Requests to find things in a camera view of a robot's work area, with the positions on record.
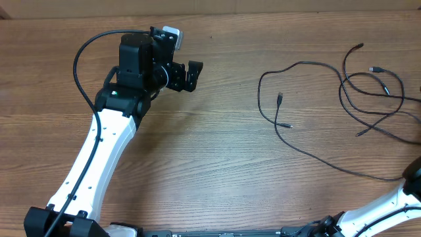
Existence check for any black USB-C cable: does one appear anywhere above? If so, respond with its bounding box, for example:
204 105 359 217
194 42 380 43
274 92 421 182

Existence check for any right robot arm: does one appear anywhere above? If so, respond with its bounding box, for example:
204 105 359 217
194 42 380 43
310 158 420 236

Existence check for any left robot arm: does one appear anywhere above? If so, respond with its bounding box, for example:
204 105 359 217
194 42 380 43
24 26 203 236

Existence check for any left camera black cable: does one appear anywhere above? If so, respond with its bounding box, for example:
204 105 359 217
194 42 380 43
44 29 152 237

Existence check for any camera black cable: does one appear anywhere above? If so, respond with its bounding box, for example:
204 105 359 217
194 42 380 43
44 29 152 237
284 205 421 237

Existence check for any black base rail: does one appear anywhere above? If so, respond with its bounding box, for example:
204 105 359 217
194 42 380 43
108 215 374 237

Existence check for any right camera black cable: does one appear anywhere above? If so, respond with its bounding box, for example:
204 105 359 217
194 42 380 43
284 205 421 237

